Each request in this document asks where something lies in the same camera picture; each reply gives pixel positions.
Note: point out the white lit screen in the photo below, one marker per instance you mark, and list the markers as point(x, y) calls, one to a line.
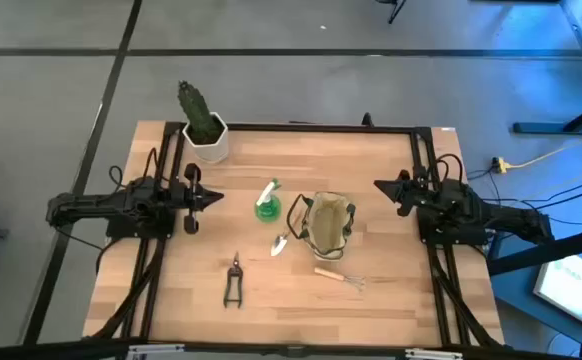
point(568, 287)

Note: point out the black rig post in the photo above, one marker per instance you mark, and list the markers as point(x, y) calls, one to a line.
point(546, 252)

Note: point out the dark desk foot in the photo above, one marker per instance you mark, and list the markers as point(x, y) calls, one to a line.
point(536, 128)

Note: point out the small metal hand trowel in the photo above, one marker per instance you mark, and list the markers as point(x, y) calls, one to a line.
point(278, 245)

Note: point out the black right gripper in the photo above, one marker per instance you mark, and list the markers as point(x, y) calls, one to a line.
point(412, 192)

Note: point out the tall green cactus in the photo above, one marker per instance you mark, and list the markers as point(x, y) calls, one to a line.
point(196, 112)

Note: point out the green spray bottle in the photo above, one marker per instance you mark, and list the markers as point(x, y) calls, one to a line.
point(268, 210)

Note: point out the beige green gardening bag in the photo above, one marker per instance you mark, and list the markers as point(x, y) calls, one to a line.
point(328, 225)

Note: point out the small black camera mount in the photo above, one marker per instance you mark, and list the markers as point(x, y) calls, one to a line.
point(367, 120)

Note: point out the black stand leg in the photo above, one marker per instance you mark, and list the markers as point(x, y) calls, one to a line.
point(396, 11)

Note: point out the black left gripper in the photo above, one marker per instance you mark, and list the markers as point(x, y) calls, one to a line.
point(193, 200)

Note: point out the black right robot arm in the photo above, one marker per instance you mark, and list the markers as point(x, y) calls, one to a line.
point(471, 205)

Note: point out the blue table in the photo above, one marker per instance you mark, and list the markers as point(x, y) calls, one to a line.
point(516, 290)

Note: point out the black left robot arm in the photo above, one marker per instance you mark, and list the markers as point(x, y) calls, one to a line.
point(96, 202)

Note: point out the black pruning shears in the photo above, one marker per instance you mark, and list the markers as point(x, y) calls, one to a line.
point(234, 274)

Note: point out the white hexagonal plant pot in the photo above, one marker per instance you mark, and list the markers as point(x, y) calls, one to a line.
point(213, 150)

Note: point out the black rig crossbar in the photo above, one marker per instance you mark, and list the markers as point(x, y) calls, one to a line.
point(71, 350)

